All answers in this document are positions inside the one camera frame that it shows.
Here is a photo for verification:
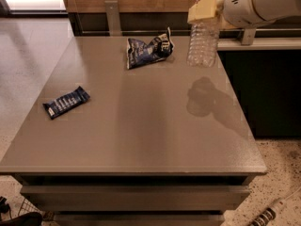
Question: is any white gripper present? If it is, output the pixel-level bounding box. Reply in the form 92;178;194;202
187;0;276;30

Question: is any clear plastic water bottle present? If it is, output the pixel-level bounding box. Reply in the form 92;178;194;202
187;0;222;68

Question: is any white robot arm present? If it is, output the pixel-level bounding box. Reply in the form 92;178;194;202
187;0;301;29

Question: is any crumpled blue chip bag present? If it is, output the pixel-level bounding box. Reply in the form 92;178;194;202
127;28;174;70

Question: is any grey drawer cabinet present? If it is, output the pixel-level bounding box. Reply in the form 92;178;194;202
1;37;266;226

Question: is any dark blue snack bar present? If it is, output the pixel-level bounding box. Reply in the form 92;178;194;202
43;87;90;120

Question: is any white power strip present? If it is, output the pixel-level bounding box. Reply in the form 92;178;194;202
247;186;301;226

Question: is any black object bottom left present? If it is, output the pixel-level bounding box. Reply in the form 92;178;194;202
0;197;42;226

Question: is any right metal bracket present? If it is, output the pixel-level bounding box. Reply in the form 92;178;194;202
241;28;256;45

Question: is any metal bracket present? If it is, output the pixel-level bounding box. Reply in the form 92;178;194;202
104;0;122;37
241;28;256;45

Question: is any left metal bracket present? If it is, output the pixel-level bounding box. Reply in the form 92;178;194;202
104;0;122;37

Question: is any wire basket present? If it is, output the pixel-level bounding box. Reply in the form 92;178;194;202
18;198;41;216

